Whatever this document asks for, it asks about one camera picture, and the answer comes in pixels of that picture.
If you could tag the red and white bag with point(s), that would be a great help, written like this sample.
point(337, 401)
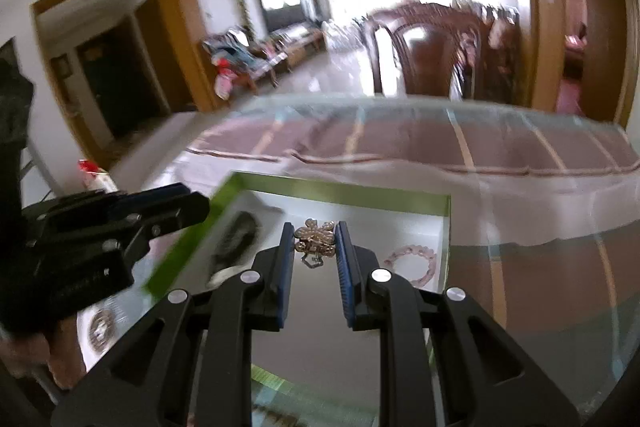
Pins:
point(95, 178)

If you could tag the wooden sofa with cushions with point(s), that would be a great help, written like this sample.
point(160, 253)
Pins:
point(503, 53)

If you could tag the wooden tv cabinet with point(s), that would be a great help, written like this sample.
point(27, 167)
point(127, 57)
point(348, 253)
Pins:
point(298, 51)

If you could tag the black wristwatch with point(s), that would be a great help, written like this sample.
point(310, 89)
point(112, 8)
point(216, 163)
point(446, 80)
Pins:
point(249, 232)

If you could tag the wooden armchair with clothes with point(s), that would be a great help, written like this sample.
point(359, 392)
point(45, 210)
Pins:
point(231, 64)

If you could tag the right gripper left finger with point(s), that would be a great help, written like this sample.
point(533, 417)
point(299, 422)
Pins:
point(187, 360)

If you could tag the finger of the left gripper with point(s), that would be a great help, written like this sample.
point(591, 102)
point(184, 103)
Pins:
point(170, 216)
point(155, 196)

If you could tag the person's left hand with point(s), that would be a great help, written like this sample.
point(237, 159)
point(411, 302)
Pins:
point(61, 354)

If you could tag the flat screen television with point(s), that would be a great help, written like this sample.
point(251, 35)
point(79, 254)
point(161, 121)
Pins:
point(279, 14)

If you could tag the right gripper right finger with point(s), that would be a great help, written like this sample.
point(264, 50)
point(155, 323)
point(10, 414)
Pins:
point(443, 357)

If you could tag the carved wooden dining chair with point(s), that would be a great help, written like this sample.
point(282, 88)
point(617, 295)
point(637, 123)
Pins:
point(438, 48)

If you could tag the gold flower brooch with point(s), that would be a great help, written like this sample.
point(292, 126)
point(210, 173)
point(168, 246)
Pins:
point(315, 241)

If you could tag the green cardboard box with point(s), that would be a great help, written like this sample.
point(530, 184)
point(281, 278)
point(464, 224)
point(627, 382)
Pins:
point(407, 231)

